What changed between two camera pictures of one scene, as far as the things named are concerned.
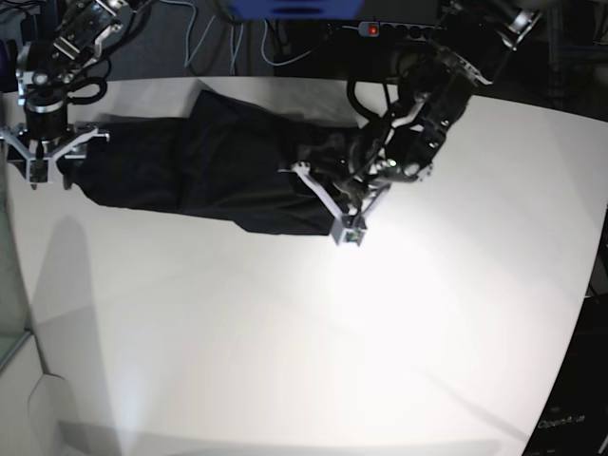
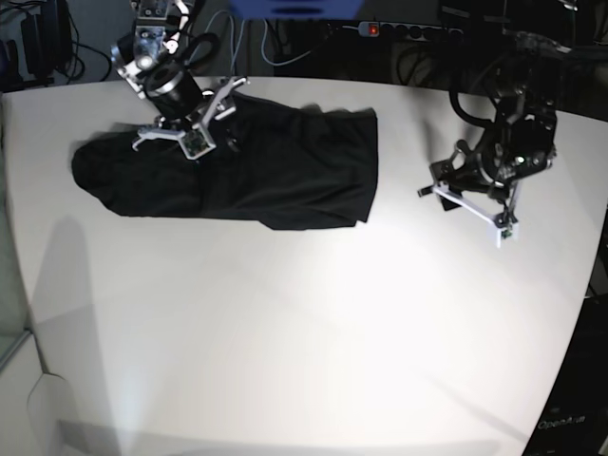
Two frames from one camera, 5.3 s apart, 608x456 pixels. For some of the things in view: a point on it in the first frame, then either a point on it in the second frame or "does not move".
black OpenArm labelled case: [573, 417] does not move
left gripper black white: [47, 141] → [211, 109]
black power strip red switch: [397, 30] does not move
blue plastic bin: [298, 9] does not move
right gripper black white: [351, 198] → [465, 176]
